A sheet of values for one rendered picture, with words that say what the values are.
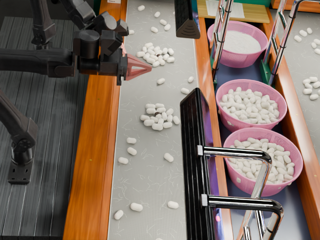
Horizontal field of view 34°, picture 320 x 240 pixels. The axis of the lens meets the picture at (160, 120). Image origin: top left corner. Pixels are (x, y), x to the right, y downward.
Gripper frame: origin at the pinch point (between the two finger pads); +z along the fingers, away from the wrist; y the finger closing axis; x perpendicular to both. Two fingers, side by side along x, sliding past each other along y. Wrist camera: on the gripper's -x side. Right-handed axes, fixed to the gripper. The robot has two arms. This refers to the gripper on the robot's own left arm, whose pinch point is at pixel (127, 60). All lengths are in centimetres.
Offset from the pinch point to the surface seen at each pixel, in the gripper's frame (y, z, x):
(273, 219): -98, 6, -46
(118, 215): -75, 1, 0
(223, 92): -12.0, 30.1, -22.7
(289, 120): -26, 47, -39
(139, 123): -33.3, 6.4, -1.8
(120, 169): -56, 2, 2
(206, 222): -103, -8, -38
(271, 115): -23, 43, -34
